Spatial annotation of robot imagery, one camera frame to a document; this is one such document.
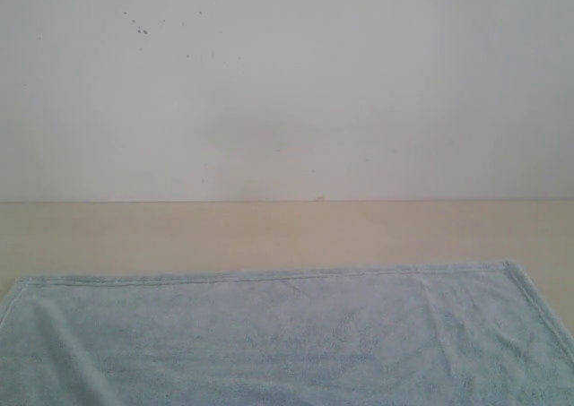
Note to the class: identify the light blue fleece towel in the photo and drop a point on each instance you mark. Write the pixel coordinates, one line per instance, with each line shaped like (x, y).
(462, 334)

